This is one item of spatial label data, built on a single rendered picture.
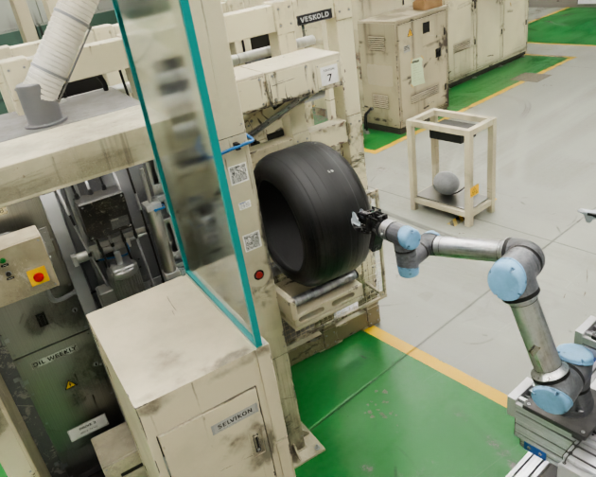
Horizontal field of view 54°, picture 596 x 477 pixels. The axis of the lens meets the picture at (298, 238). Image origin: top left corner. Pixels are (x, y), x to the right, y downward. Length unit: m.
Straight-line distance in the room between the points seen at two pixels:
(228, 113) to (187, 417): 1.06
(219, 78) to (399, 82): 4.80
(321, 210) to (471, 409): 1.48
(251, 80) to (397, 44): 4.33
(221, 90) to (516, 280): 1.16
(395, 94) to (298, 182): 4.63
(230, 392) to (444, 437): 1.61
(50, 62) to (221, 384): 1.24
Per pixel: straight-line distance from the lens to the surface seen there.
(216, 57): 2.11
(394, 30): 6.65
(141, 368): 1.75
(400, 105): 6.84
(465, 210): 4.79
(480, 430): 3.16
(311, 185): 2.26
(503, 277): 1.85
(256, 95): 2.49
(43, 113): 2.26
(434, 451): 3.06
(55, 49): 2.24
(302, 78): 2.58
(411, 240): 2.02
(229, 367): 1.67
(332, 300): 2.55
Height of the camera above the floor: 2.30
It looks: 28 degrees down
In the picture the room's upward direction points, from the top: 9 degrees counter-clockwise
